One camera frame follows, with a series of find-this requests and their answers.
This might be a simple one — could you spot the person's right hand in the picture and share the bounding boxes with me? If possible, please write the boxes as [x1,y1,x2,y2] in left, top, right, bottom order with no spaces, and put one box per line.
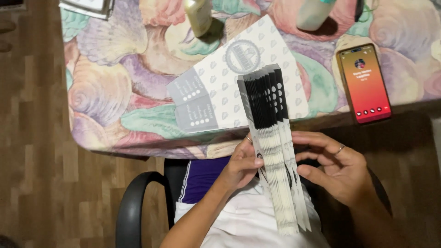
[291,131,373,208]

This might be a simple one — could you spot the person's left hand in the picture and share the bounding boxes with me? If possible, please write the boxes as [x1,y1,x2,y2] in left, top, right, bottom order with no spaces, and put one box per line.
[220,132,265,198]

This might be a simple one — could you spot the stack of paper cartons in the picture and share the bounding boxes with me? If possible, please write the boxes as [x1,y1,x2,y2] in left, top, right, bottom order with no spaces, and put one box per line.
[237,63,313,237]

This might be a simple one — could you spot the purple shorts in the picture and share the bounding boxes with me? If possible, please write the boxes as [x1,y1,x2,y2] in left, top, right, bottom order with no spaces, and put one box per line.
[179,156,232,205]

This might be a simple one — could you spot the white shirt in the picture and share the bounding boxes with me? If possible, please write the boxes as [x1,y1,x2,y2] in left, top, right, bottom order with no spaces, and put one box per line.
[174,176,332,248]

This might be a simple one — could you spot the smartphone with brown case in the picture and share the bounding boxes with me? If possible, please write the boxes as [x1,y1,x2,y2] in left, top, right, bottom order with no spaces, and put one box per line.
[336,43,393,124]

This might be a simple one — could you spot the flat patterned paper carton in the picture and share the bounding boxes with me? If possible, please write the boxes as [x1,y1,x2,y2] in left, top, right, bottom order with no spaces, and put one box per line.
[166,14,311,134]

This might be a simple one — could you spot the black office chair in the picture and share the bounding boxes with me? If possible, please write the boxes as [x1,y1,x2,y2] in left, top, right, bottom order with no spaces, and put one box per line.
[115,158,393,248]

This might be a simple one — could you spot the shell print tablecloth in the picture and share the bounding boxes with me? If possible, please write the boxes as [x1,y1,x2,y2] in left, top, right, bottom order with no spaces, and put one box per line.
[60,0,441,161]

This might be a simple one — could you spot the pale yellow bottle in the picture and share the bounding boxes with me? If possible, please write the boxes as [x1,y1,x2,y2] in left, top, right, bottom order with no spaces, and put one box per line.
[183,0,214,38]

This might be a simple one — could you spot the pale green bottle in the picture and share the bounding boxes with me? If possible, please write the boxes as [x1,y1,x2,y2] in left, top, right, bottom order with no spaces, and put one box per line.
[296,0,337,32]

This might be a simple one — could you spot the pile of white papers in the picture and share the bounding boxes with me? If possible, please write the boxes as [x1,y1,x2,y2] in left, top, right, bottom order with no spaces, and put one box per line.
[58,0,116,20]

